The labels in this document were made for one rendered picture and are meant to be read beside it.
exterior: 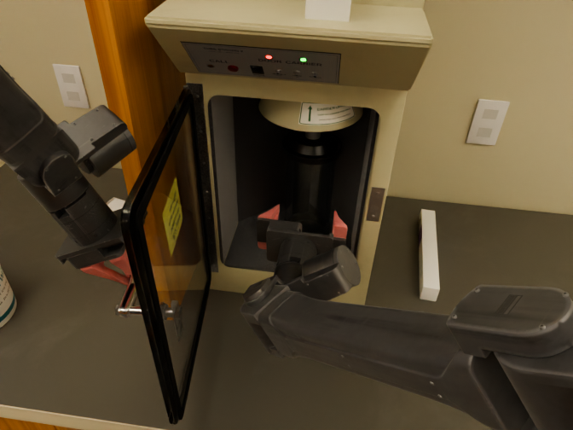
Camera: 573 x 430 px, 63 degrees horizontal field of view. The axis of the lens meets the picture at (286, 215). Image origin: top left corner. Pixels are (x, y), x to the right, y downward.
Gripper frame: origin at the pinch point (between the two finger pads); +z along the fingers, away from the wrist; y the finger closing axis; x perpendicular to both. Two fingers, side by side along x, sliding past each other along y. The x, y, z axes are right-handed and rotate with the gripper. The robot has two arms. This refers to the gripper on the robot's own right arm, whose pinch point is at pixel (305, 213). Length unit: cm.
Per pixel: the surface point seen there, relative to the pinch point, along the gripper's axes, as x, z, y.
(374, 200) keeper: -3.3, 1.3, -11.1
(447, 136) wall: 7, 45, -30
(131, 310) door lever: -3.4, -27.4, 18.6
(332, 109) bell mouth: -17.2, 4.8, -2.6
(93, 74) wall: -2, 43, 60
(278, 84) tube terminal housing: -22.1, 1.3, 5.3
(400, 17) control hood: -33.5, -3.2, -9.9
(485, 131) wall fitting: 4, 44, -38
